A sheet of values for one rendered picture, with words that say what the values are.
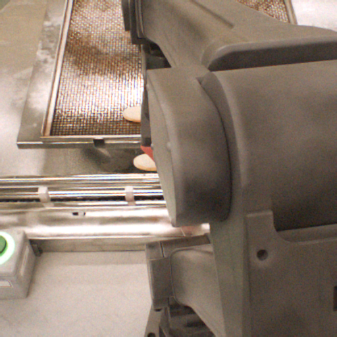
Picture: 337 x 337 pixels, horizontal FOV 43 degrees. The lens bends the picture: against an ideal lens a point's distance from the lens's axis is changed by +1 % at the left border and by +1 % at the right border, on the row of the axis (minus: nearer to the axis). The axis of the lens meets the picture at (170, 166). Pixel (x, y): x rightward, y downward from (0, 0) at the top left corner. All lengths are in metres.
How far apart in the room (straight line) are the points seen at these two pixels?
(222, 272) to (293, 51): 0.09
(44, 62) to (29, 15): 0.43
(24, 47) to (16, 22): 0.14
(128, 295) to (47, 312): 0.12
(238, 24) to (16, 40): 1.05
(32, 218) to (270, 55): 0.58
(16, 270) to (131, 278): 0.16
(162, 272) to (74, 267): 0.26
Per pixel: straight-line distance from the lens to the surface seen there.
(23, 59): 1.15
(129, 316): 0.64
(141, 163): 0.66
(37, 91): 0.87
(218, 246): 0.16
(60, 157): 0.85
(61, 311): 0.66
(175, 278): 0.44
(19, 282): 0.65
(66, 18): 1.02
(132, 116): 0.78
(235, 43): 0.17
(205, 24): 0.23
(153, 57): 0.52
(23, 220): 0.71
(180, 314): 0.51
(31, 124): 0.82
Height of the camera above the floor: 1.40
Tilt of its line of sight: 46 degrees down
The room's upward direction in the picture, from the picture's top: straight up
